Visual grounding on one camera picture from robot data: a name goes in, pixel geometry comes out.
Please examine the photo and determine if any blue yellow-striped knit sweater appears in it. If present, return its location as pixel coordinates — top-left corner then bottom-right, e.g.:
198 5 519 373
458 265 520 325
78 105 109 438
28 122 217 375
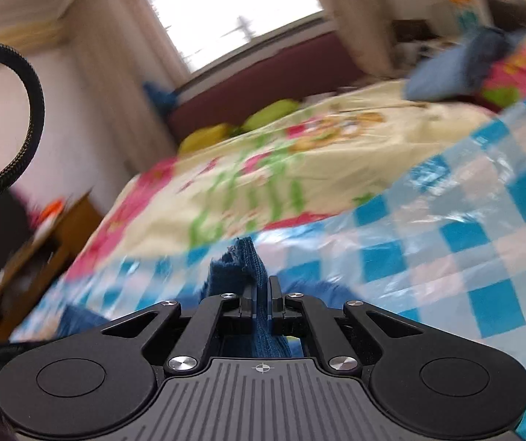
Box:
54 237 355 358

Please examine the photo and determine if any beige curtain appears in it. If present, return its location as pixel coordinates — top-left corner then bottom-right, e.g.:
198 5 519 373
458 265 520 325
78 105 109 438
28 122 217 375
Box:
65 0 393 173

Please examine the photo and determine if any folded blue grey cloth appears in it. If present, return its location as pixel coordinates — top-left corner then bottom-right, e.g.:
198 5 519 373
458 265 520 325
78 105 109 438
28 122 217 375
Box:
404 27 526 103

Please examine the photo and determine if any blue checkered plastic sheet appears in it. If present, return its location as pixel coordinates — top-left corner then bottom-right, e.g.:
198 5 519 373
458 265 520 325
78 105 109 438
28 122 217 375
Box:
12 100 526 439

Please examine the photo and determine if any floral bed quilt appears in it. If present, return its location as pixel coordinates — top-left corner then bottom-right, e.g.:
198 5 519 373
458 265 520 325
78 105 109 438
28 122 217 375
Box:
67 37 526 280

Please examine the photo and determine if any black braided cable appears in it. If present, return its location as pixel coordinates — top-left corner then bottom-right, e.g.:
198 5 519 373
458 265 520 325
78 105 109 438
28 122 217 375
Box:
0 42 46 214

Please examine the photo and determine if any wooden side table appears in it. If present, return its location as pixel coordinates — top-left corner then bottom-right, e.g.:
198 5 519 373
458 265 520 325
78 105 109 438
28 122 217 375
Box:
0 191 102 341

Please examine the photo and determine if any dark red window bench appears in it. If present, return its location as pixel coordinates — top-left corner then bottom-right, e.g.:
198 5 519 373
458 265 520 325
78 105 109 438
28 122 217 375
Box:
165 33 364 143

